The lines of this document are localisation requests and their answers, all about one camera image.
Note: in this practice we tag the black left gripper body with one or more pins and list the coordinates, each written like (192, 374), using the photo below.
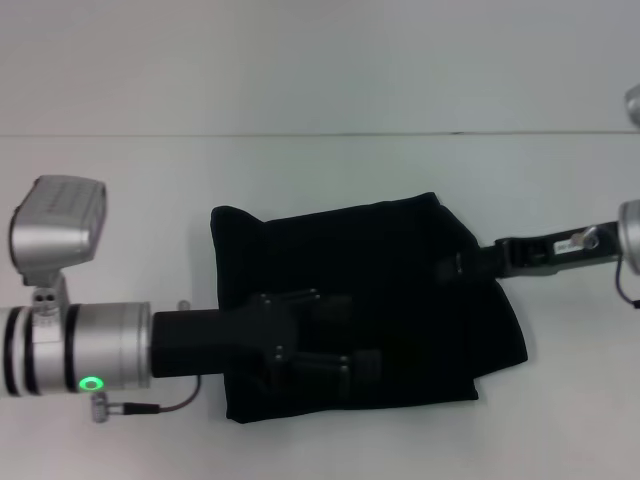
(210, 342)

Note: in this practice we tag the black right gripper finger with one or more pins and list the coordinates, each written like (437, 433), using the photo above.
(450, 267)

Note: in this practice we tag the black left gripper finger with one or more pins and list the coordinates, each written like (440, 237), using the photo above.
(367, 367)
(332, 306)

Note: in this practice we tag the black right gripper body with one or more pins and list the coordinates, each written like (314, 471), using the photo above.
(550, 250)

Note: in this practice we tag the black t-shirt with FREE print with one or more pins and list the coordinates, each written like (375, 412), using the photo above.
(400, 300)

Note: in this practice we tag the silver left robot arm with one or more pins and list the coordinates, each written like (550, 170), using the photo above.
(100, 345)

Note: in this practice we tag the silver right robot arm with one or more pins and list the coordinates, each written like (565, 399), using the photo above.
(631, 235)

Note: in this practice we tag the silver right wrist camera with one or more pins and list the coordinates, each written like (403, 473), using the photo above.
(634, 105)

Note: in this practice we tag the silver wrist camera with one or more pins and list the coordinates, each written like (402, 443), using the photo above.
(634, 105)
(60, 225)

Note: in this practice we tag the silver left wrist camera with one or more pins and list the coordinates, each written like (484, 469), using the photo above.
(60, 225)

